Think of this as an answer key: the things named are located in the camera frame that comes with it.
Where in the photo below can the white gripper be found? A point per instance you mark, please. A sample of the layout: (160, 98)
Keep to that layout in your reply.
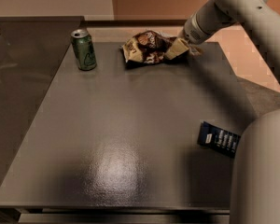
(190, 34)

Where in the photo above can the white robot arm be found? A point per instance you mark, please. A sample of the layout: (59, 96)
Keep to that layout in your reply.
(255, 186)

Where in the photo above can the green soda can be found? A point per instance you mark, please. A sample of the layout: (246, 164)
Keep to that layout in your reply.
(84, 50)

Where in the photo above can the brown chip bag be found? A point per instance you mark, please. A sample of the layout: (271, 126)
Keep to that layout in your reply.
(148, 47)

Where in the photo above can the dark blue snack bar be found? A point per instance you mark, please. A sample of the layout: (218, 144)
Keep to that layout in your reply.
(218, 139)

